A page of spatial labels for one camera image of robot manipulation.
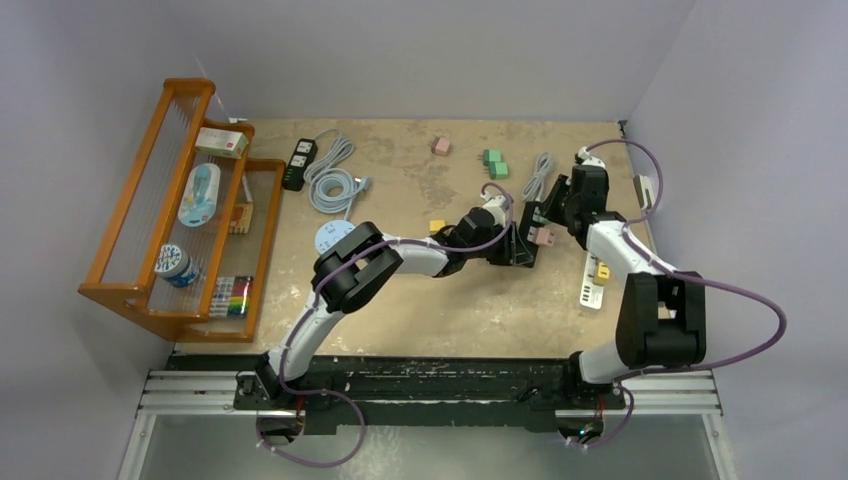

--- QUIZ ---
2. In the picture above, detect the black metal base rail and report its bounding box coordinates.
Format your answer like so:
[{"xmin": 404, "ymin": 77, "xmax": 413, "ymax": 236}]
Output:
[{"xmin": 137, "ymin": 354, "xmax": 723, "ymax": 439}]

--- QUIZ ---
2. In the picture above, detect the orange wooden rack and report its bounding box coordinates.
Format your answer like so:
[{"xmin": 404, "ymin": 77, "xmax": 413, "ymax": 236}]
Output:
[{"xmin": 78, "ymin": 78, "xmax": 286, "ymax": 343}]

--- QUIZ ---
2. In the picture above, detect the yellow usb charger plug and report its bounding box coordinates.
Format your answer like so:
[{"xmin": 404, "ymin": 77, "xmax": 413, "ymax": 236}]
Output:
[{"xmin": 429, "ymin": 219, "xmax": 447, "ymax": 235}]

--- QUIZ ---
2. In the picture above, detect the round blue power socket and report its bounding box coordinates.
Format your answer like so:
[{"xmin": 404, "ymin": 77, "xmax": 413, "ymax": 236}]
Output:
[{"xmin": 314, "ymin": 220, "xmax": 355, "ymax": 254}]

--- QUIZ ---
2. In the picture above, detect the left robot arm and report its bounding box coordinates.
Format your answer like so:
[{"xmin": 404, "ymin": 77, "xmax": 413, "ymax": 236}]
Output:
[{"xmin": 256, "ymin": 207, "xmax": 538, "ymax": 409}]

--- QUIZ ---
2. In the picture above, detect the blue coiled cable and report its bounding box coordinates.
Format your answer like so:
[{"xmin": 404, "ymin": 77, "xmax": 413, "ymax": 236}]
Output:
[{"xmin": 309, "ymin": 167, "xmax": 372, "ymax": 223}]

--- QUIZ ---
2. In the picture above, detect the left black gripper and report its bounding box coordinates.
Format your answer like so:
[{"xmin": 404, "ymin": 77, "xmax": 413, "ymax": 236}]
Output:
[{"xmin": 465, "ymin": 222, "xmax": 530, "ymax": 267}]

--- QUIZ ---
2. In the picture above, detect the white power strip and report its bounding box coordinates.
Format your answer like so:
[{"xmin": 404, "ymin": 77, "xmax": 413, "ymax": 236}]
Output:
[{"xmin": 578, "ymin": 253, "xmax": 606, "ymax": 310}]

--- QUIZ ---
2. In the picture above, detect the black power strip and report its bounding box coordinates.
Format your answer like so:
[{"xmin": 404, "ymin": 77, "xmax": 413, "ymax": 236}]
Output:
[
  {"xmin": 515, "ymin": 201, "xmax": 542, "ymax": 268},
  {"xmin": 282, "ymin": 138, "xmax": 318, "ymax": 192}
]

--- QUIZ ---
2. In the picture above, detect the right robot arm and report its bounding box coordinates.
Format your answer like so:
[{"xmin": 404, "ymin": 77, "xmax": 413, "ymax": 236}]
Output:
[{"xmin": 542, "ymin": 163, "xmax": 707, "ymax": 407}]

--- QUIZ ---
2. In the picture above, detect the colourful tube packet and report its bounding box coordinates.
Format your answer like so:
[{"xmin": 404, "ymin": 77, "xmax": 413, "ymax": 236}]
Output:
[{"xmin": 209, "ymin": 276, "xmax": 254, "ymax": 318}]

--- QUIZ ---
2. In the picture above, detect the yellow charger on white strip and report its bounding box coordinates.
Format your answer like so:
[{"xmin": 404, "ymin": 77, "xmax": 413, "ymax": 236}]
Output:
[{"xmin": 592, "ymin": 262, "xmax": 611, "ymax": 287}]

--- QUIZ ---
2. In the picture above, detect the orange snack packet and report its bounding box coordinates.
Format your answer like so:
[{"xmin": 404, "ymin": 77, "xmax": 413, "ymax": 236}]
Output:
[{"xmin": 228, "ymin": 203, "xmax": 254, "ymax": 235}]

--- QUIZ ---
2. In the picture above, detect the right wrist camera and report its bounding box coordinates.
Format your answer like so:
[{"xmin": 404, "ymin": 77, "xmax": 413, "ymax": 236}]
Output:
[{"xmin": 575, "ymin": 146, "xmax": 606, "ymax": 169}]

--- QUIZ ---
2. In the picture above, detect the blue white cup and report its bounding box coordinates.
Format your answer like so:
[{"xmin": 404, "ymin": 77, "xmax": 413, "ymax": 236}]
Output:
[{"xmin": 154, "ymin": 243, "xmax": 200, "ymax": 288}]

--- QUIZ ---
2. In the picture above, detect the blue blister pack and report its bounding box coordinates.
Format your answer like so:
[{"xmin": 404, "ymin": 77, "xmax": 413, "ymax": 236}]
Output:
[{"xmin": 177, "ymin": 163, "xmax": 221, "ymax": 227}]

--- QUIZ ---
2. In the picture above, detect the pink usb charger plug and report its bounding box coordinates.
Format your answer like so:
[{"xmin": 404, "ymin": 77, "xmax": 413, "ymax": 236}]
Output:
[{"xmin": 430, "ymin": 136, "xmax": 452, "ymax": 157}]

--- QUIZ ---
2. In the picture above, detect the white red box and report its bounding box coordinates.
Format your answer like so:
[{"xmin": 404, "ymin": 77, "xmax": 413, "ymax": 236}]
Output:
[{"xmin": 194, "ymin": 127, "xmax": 249, "ymax": 159}]

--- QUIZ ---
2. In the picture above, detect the white wall bracket upper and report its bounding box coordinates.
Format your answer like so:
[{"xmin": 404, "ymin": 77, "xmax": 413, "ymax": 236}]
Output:
[{"xmin": 633, "ymin": 174, "xmax": 656, "ymax": 213}]

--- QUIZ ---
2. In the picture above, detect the green usb charger plug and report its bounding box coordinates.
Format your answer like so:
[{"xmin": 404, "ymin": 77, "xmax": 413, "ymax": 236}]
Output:
[{"xmin": 480, "ymin": 149, "xmax": 503, "ymax": 166}]

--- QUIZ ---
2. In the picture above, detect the pink charger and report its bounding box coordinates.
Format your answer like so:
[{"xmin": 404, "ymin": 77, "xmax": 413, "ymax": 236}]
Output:
[{"xmin": 533, "ymin": 227, "xmax": 556, "ymax": 247}]

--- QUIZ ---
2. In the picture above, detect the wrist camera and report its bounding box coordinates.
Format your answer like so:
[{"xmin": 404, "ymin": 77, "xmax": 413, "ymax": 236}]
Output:
[
  {"xmin": 575, "ymin": 146, "xmax": 606, "ymax": 169},
  {"xmin": 480, "ymin": 183, "xmax": 512, "ymax": 226}
]

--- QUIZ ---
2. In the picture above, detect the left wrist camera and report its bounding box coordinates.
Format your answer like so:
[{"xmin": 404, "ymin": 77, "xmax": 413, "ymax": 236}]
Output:
[{"xmin": 480, "ymin": 183, "xmax": 512, "ymax": 226}]

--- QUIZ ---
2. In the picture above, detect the grey cable bundle middle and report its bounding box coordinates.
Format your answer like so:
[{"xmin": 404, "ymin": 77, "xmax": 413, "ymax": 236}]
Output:
[{"xmin": 521, "ymin": 152, "xmax": 555, "ymax": 204}]

